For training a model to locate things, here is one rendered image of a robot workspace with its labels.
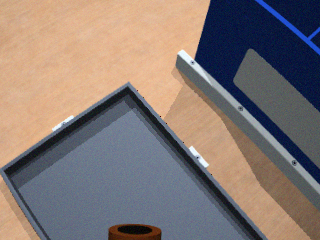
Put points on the dark grey shallow tray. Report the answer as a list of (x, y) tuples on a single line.
[(118, 162)]

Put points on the brown glass bottle with cream label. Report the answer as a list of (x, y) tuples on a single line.
[(134, 232)]

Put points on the blue crate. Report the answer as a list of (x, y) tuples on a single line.
[(270, 67)]

